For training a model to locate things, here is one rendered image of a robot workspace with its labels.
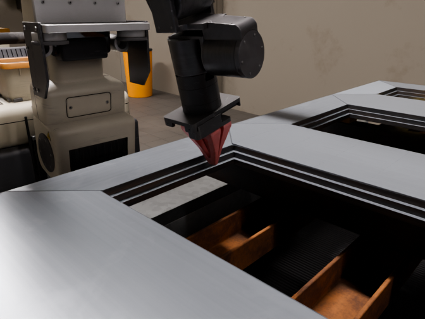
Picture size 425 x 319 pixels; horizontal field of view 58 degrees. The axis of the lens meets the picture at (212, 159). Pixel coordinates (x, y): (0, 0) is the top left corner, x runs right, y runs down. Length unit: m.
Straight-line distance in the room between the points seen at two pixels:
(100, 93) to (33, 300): 0.76
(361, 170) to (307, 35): 3.28
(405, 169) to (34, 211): 0.52
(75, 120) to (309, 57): 3.03
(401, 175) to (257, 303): 0.35
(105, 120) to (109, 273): 0.71
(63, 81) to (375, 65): 2.85
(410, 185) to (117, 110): 0.77
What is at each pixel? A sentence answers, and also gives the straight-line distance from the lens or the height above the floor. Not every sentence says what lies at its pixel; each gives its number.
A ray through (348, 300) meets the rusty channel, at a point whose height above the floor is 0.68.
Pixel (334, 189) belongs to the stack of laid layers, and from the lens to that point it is 0.59.
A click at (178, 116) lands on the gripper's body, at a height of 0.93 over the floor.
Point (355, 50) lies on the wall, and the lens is 3.60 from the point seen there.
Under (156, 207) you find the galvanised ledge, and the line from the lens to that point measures 0.83.
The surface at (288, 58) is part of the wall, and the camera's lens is 3.99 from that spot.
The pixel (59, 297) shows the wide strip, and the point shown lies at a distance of 0.36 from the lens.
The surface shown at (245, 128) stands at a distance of 0.78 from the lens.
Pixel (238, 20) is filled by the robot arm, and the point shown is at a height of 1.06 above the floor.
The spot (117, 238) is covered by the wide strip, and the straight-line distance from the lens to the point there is 0.42.
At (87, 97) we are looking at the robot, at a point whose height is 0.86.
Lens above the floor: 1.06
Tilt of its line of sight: 21 degrees down
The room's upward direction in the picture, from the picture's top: straight up
